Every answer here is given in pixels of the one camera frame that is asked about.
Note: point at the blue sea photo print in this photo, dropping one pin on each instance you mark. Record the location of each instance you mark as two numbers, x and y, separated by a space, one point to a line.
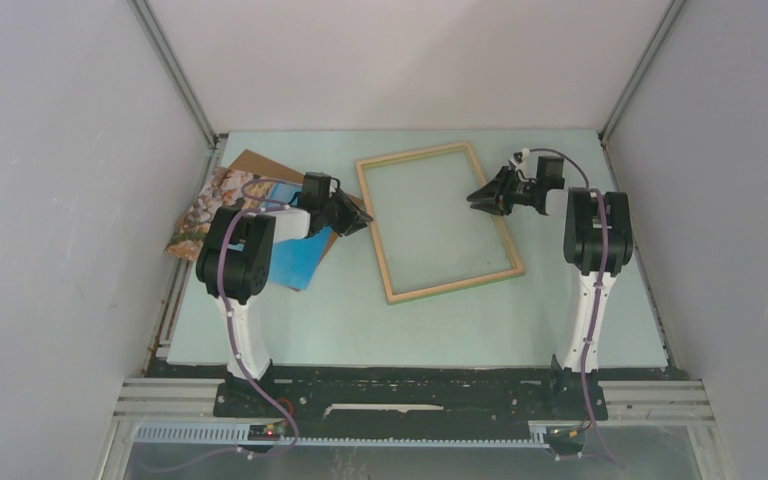
294 261

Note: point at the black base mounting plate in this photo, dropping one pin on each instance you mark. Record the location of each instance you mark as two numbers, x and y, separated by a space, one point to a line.
414 404

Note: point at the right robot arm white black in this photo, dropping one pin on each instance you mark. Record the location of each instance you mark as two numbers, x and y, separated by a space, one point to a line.
597 243

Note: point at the aluminium rail base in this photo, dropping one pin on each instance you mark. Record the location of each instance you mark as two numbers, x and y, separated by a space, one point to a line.
190 403

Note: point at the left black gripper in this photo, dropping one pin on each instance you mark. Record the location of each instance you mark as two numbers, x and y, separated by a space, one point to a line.
354 219

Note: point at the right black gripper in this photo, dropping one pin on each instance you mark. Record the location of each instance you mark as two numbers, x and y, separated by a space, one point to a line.
500 186

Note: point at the wooden picture frame green edge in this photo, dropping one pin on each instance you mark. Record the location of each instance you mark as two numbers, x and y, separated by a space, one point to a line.
427 240

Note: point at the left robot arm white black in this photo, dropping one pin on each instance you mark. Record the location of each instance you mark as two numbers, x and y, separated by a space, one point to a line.
237 299

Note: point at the aluminium corner post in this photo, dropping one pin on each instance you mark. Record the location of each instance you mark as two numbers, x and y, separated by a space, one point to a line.
154 31
659 37

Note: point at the left aluminium corner post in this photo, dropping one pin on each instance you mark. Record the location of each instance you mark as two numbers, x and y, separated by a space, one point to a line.
154 31

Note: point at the right aluminium corner post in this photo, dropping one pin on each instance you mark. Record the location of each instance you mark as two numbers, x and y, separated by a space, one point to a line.
659 37

